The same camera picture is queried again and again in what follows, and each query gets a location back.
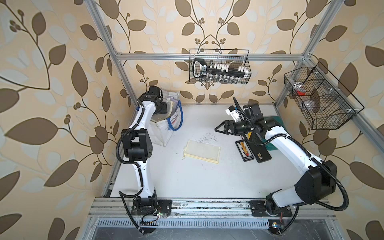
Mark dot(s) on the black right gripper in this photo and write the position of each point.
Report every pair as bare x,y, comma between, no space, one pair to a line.
227,123

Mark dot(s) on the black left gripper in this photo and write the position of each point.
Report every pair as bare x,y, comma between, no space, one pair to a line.
163,110

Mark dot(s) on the white canvas tote bag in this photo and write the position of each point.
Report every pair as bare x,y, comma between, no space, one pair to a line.
162,128

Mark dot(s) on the cream yellow pouch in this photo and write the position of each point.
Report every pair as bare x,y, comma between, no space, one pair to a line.
202,151

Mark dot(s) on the yellow trimmed mesh pouch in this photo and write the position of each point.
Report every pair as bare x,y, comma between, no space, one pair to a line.
171,105

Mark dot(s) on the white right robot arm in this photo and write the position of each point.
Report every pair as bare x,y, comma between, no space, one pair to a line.
318,183

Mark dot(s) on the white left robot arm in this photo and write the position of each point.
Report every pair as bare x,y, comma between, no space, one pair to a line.
135,148

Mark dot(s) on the black screwdriver bit case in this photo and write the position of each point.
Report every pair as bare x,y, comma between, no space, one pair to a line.
244,150

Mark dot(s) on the black yellow battery pack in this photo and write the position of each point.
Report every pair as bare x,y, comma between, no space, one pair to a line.
260,153

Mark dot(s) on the green plastic tool case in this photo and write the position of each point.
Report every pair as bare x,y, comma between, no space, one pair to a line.
277,134

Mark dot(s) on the black socket tool set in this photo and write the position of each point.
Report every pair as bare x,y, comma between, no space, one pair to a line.
202,69

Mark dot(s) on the red item in basket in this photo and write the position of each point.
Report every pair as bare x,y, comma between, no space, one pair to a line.
299,90

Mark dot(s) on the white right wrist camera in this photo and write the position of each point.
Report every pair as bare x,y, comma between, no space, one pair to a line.
233,112

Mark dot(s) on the back wall wire basket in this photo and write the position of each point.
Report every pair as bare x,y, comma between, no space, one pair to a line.
234,58

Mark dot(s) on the wall wire basket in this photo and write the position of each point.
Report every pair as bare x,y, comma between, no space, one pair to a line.
234,58
329,103

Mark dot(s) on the right wall wire basket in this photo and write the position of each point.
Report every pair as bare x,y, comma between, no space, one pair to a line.
329,103

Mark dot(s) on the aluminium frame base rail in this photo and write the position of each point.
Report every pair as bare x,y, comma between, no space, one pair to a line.
186,213

